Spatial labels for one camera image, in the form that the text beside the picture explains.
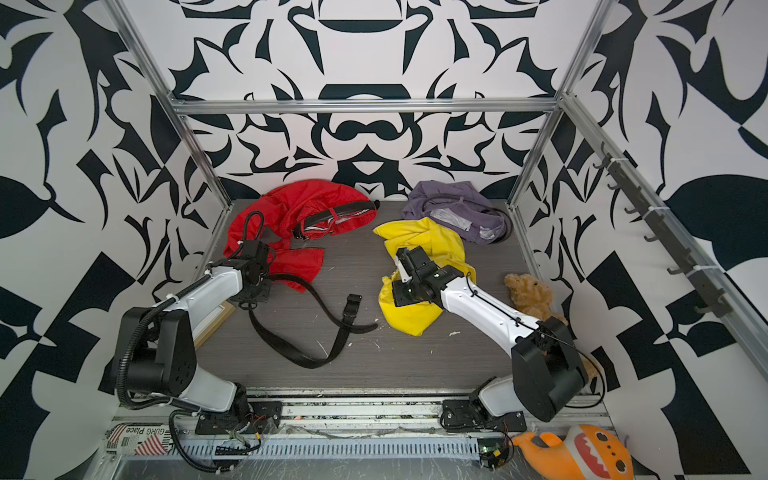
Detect purple trousers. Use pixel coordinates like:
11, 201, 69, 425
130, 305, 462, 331
401, 180, 513, 245

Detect yellow trousers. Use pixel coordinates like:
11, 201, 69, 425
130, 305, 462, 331
374, 218, 476, 336

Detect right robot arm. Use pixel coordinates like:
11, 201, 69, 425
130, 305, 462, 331
392, 247, 588, 421

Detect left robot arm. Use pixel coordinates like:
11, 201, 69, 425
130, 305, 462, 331
111, 240, 270, 421

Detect black belt in red trousers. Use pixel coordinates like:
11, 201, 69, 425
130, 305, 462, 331
292, 200, 380, 240

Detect red trousers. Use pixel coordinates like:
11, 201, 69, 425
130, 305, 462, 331
223, 179, 374, 282

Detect framed picture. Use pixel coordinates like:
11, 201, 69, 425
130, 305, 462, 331
192, 301, 235, 349

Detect brown teddy bear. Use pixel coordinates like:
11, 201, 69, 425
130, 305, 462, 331
503, 273, 601, 380

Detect striped printed card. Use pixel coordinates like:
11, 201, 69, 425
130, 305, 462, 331
105, 423, 174, 456

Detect orange monster plush toy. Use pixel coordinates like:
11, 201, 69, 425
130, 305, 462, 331
512, 424, 635, 479

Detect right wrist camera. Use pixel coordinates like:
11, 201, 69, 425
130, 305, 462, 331
395, 257, 411, 282

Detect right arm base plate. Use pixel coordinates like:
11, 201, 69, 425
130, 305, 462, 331
439, 399, 527, 433

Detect white cable duct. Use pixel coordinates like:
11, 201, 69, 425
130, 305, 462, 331
187, 437, 481, 461

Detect black coat hook rail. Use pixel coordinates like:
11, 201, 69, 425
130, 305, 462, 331
598, 146, 734, 318

